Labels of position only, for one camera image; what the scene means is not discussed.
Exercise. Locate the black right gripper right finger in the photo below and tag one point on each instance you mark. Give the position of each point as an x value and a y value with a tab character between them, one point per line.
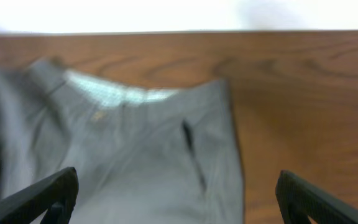
301	202

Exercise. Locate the grey shorts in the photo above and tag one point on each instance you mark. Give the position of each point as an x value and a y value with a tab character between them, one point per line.
141	156

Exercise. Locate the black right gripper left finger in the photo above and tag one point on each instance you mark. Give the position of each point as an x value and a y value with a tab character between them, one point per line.
54	197

